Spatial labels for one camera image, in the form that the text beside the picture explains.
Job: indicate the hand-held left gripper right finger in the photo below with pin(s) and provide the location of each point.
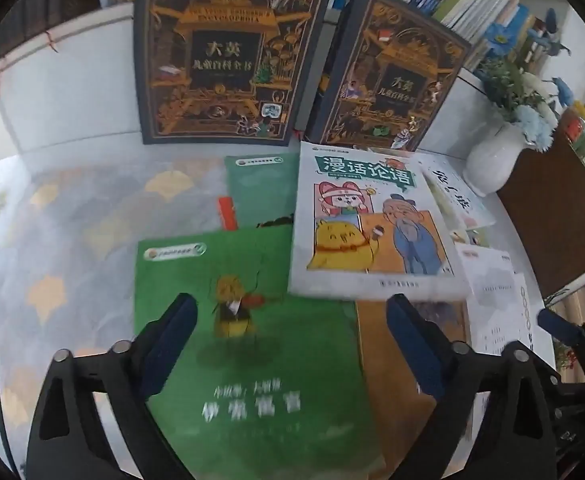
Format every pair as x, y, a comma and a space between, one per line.
417, 350

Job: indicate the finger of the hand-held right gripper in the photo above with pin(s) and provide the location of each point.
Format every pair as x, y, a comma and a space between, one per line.
557, 322

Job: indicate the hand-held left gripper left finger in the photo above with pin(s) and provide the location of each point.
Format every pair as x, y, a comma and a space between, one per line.
172, 340

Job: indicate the orange brown book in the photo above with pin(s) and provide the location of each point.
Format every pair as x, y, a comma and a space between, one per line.
372, 340

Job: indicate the pale grey cloud print book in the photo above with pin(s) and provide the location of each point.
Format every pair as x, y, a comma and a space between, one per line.
497, 310

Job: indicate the green bee cover book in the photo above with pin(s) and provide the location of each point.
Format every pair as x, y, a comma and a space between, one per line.
282, 360

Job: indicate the light green illustrated book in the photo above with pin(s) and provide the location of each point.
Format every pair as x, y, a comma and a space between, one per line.
472, 236

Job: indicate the white comic cover book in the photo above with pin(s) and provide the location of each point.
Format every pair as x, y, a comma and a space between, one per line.
372, 220

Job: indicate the white book large black lettering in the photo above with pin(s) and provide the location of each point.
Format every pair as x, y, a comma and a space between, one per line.
452, 195

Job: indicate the teal book red robed girl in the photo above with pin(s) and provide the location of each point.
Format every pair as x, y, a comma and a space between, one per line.
262, 190

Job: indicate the brown wooden side table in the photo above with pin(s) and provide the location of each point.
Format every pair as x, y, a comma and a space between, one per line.
557, 220

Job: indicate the white ribbed vase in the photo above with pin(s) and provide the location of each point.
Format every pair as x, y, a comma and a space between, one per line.
492, 160

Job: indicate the glass jar colourful contents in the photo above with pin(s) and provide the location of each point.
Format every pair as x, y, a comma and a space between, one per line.
580, 125

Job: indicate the blue white artificial flowers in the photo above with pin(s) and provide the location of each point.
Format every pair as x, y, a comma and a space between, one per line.
507, 85

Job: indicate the white bookshelf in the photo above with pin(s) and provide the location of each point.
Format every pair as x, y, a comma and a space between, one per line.
72, 100

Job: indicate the large dark encyclopedia book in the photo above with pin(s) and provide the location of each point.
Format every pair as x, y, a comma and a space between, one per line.
397, 85
222, 60

